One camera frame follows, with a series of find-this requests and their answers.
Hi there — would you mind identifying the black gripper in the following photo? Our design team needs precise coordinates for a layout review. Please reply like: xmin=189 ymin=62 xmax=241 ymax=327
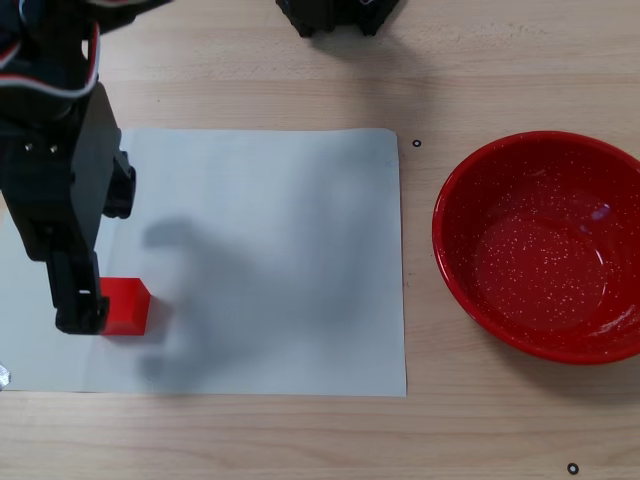
xmin=0 ymin=82 xmax=138 ymax=336

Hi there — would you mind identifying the red cube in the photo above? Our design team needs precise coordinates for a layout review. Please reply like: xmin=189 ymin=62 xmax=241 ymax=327
xmin=98 ymin=277 xmax=152 ymax=337

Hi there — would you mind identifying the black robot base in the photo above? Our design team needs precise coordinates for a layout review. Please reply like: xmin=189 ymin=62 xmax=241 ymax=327
xmin=274 ymin=0 xmax=402 ymax=39

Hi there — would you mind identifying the red speckled bowl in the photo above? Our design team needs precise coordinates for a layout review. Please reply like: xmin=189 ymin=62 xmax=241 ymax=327
xmin=431 ymin=130 xmax=640 ymax=365

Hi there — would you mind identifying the white paper sheet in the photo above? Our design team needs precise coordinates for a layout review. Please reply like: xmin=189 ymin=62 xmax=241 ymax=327
xmin=0 ymin=126 xmax=409 ymax=400

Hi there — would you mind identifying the red white gripper wire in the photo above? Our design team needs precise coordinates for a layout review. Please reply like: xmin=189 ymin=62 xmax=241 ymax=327
xmin=0 ymin=22 xmax=104 ymax=101

